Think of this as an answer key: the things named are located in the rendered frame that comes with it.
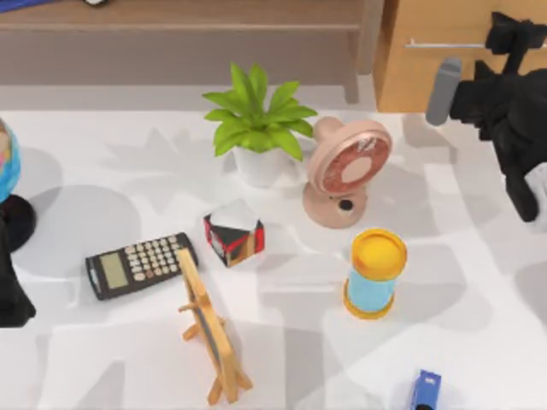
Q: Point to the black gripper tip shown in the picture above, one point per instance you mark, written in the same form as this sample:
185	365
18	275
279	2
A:
13	290

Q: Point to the black and red note cube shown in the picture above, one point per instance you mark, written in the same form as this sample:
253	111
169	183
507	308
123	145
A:
235	239

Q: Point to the blue globe on black stand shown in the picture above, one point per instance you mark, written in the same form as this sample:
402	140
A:
6	162

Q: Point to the blue box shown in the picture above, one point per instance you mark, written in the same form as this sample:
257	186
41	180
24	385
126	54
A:
425	390

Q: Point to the black and white object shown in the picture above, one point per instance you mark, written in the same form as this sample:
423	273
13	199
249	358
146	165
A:
96	1

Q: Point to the wooden open shelf unit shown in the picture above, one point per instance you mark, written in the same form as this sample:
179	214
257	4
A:
179	25

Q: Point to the wooden cupboard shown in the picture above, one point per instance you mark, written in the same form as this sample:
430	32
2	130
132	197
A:
410	77

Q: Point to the green plant in white pot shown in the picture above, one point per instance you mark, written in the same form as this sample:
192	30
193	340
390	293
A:
256	124

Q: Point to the yellow and blue hourglass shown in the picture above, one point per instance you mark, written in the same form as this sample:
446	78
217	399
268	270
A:
374	273

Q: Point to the wooden framed blackboard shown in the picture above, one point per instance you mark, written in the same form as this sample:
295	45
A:
209	324

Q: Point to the blue object on shelf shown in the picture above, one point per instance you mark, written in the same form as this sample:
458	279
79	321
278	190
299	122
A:
25	3

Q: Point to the black calculator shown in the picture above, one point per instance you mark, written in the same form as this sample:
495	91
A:
137	265

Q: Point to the pink desk fan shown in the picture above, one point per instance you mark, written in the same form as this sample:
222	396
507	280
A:
346	171

